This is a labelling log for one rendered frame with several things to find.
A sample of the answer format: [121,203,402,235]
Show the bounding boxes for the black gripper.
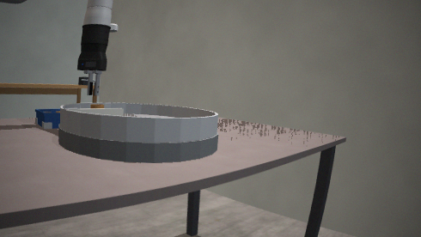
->
[77,6,118,95]

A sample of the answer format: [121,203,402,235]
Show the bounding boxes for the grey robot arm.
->
[0,0,113,9]

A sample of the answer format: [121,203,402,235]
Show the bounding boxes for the grey round turntable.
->
[58,103,218,163]

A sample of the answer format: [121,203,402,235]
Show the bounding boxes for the blue crate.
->
[35,109,60,129]

